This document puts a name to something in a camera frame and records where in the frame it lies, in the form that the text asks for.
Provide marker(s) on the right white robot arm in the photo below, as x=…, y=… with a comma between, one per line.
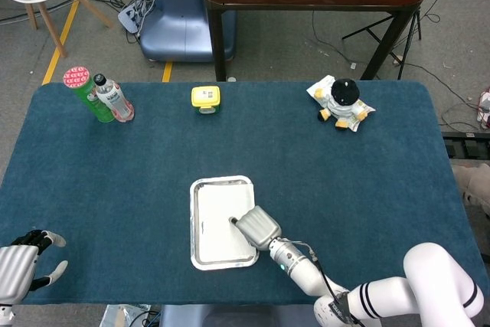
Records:
x=383, y=298

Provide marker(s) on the black tripod stand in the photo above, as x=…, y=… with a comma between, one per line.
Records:
x=411, y=32

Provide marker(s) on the red white object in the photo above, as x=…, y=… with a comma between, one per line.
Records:
x=485, y=106

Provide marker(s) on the grey-blue robot torso base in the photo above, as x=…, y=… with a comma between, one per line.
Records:
x=229, y=315

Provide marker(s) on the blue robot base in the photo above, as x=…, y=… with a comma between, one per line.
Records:
x=180, y=24

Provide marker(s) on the silver plastic bag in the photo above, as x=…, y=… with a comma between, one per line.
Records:
x=118, y=315

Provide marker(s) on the beige cloth bundle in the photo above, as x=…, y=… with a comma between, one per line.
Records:
x=476, y=185

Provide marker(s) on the clear drink bottle black cap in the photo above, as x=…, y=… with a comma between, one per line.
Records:
x=113, y=99

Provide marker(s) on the black white plush toy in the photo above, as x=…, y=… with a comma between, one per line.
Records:
x=317, y=87

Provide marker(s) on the blue felt table cloth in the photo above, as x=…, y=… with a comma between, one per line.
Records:
x=153, y=158

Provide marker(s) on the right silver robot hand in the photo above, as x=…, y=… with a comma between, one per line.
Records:
x=260, y=227

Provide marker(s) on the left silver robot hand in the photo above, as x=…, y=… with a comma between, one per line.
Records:
x=15, y=269

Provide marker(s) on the green tub yellow lid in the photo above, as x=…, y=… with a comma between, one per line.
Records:
x=206, y=97

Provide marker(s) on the white power strip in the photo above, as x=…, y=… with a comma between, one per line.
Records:
x=130, y=17

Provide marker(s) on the black plush doll white shirt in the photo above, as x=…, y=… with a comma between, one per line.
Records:
x=343, y=97

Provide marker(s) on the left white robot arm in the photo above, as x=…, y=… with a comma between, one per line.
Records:
x=4, y=313

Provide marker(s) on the stainless steel tray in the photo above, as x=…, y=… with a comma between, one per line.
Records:
x=194, y=227

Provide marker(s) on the green chips can red lid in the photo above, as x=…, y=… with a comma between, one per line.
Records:
x=86, y=95

